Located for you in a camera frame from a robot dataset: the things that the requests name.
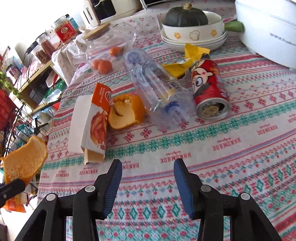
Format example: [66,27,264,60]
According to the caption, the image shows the white orange food carton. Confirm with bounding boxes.
[68,83,111,164]

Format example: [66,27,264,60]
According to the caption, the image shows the red cartoon drink can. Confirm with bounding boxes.
[190,54,231,121]

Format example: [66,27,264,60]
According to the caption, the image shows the orange peel piece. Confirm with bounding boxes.
[108,94,146,130]

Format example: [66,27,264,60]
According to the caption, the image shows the patterned striped tablecloth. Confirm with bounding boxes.
[38,36,295,240]

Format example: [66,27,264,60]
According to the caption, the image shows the clear plastic bottle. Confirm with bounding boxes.
[123,48,194,131]

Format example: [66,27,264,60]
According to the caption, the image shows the wooden shelf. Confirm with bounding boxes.
[14,60,54,102]

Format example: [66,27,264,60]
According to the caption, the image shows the yellow crumpled wrapper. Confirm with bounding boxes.
[163,43,210,79]

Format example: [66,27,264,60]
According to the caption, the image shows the glass jar with wooden lid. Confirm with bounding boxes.
[72,23,137,65]

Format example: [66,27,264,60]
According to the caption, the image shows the stacked white plates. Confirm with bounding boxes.
[161,29,227,53]

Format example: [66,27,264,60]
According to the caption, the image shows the spice jar with red contents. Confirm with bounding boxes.
[32,32,56,64]

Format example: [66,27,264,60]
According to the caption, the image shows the red labelled glass jar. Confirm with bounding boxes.
[54,16,78,44]

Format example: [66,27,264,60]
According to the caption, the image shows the floral cloth under appliances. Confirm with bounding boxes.
[52,1,236,86]

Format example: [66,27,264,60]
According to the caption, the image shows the dark green kabocha squash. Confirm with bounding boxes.
[163,3,208,27]

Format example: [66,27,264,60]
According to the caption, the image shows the cream air fryer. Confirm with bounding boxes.
[79,0,142,28]

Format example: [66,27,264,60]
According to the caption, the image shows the white electric cooking pot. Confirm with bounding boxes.
[235,1,296,69]

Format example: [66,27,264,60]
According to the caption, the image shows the black wire rack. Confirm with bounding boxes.
[1,90,50,159]

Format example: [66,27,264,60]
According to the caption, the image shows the white bowl with green handle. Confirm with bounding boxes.
[162,11,243,43]

